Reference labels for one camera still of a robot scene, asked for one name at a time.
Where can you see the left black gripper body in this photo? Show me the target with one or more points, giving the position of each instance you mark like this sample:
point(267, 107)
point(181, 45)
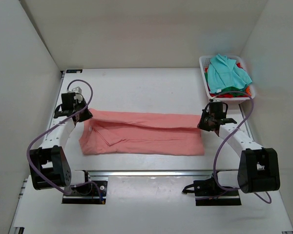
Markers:
point(81, 105)

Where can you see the salmon pink t shirt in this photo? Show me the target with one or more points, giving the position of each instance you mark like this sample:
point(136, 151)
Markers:
point(141, 133)

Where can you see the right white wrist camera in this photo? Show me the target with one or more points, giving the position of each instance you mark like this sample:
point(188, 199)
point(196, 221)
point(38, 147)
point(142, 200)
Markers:
point(212, 100)

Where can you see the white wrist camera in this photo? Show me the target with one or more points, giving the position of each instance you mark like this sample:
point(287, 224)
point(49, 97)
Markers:
point(76, 90)
point(212, 100)

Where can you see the teal t shirt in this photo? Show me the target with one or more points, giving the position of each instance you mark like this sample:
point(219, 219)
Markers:
point(224, 75)

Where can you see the green t shirt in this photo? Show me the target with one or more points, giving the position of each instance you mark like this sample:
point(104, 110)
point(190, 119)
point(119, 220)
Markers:
point(232, 92)

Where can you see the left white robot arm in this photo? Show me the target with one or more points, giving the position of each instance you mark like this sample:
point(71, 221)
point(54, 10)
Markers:
point(48, 164)

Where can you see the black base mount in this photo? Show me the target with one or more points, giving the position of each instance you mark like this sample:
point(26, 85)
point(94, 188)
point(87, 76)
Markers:
point(88, 188)
point(205, 191)

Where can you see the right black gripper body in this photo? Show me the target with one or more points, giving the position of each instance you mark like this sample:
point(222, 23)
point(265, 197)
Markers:
point(211, 118)

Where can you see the aluminium rail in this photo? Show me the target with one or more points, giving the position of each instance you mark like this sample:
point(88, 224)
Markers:
point(151, 173)

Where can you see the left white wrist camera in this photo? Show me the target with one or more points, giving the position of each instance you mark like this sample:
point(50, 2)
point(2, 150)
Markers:
point(76, 90)

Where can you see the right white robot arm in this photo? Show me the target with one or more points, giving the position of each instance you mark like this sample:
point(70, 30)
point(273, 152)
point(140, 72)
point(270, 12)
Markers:
point(258, 169)

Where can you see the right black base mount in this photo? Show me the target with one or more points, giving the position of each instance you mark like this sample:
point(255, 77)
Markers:
point(205, 191)

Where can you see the white plastic basket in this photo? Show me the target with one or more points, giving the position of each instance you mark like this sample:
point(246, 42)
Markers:
point(204, 61)

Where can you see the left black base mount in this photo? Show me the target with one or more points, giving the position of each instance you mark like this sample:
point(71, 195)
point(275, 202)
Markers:
point(88, 188)

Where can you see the small dark label sticker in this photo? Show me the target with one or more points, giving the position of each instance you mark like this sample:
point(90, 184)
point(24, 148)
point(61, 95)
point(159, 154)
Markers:
point(73, 71)

